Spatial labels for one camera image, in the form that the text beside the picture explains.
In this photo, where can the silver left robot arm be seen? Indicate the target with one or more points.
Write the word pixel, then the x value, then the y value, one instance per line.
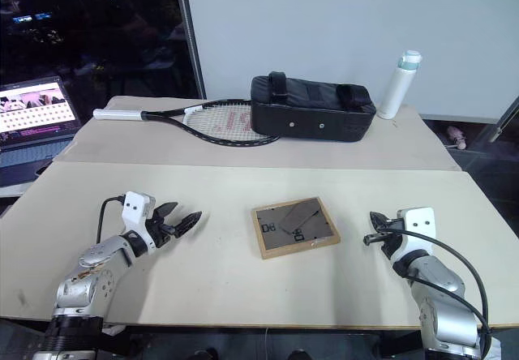
pixel 91 271

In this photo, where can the black padded bag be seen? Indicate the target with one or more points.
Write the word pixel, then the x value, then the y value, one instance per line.
pixel 308 110

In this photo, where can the white partition board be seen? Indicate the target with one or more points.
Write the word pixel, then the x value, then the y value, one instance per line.
pixel 348 23

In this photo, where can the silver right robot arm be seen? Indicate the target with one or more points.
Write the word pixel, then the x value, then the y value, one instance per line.
pixel 440 295

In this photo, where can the grey metal partition post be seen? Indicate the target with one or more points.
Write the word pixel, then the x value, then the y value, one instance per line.
pixel 190 31

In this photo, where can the dark rounded shape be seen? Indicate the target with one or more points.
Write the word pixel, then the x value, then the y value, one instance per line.
pixel 207 354
pixel 298 354

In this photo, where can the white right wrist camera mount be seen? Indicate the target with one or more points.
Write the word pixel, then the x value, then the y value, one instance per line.
pixel 419 230

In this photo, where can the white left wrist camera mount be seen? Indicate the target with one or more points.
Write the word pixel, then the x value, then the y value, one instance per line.
pixel 137 209

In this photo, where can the open laptop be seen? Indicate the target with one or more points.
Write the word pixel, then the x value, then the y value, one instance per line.
pixel 34 121

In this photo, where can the black tennis racket white grip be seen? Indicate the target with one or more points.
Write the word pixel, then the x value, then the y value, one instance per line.
pixel 227 125

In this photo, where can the pink object on floor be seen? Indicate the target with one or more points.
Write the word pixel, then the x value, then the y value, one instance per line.
pixel 456 136

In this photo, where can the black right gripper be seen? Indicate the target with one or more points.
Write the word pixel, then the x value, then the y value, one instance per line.
pixel 392 238

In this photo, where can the white water bottle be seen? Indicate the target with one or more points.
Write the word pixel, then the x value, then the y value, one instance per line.
pixel 395 88

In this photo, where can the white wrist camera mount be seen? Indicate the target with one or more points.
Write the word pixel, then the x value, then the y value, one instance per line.
pixel 137 209
pixel 419 230

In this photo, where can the wooden picture frame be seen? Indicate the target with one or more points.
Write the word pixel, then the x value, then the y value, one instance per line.
pixel 294 227

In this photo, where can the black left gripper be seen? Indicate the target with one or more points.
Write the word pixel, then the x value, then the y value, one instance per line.
pixel 161 230

